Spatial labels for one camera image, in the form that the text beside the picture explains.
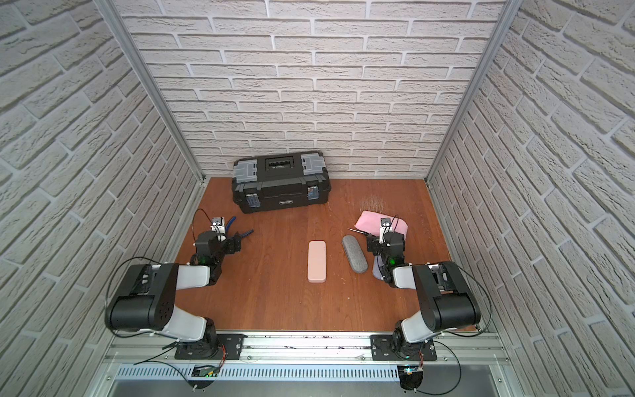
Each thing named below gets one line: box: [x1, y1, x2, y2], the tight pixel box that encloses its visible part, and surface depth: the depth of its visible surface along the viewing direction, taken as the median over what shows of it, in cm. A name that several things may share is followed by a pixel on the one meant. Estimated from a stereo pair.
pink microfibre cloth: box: [353, 210, 409, 240], surface depth 104 cm
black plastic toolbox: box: [231, 151, 332, 215], surface depth 101 cm
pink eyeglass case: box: [307, 240, 327, 284], surface depth 92 cm
